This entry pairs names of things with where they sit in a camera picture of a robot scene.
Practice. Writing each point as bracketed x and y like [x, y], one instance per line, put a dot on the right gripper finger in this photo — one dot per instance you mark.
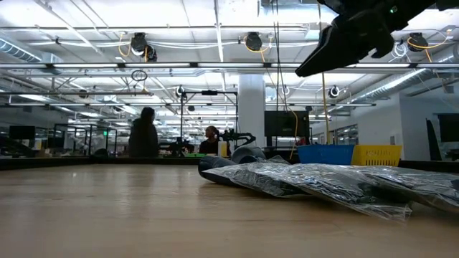
[333, 46]

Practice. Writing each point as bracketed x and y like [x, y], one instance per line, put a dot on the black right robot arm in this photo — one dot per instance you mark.
[448, 3]

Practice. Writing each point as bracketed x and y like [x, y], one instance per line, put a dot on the black background robot arm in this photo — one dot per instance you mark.
[238, 137]

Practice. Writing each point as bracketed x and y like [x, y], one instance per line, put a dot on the small black ceiling reel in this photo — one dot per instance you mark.
[334, 91]
[180, 91]

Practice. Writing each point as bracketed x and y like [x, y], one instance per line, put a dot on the black equipment box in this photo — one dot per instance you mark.
[287, 123]

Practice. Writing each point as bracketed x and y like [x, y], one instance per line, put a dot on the white square pillar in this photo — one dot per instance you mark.
[251, 107]

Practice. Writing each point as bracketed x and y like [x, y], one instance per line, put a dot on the small blue plastic basket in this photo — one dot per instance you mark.
[324, 154]

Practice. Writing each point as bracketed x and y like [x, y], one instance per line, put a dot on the small yellow plastic basket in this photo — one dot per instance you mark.
[376, 155]

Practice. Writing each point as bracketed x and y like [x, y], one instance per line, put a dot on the black leaning panel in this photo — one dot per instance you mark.
[433, 143]

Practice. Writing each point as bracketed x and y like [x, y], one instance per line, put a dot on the yellow box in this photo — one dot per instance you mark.
[223, 148]

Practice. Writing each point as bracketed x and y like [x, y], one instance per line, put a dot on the seated person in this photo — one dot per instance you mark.
[209, 145]

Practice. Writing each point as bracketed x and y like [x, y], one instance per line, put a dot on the green flat object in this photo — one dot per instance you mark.
[195, 155]

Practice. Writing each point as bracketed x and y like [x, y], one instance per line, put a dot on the standing person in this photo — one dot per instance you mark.
[143, 136]

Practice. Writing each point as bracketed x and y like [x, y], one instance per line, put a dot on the black background cage frames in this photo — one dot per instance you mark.
[89, 125]

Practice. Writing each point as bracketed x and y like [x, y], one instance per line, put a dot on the dark background monitor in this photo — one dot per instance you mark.
[21, 132]

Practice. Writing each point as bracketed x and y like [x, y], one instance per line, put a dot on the black background station frame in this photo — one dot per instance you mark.
[209, 92]

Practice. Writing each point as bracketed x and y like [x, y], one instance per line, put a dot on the dark wall screen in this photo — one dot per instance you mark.
[449, 127]

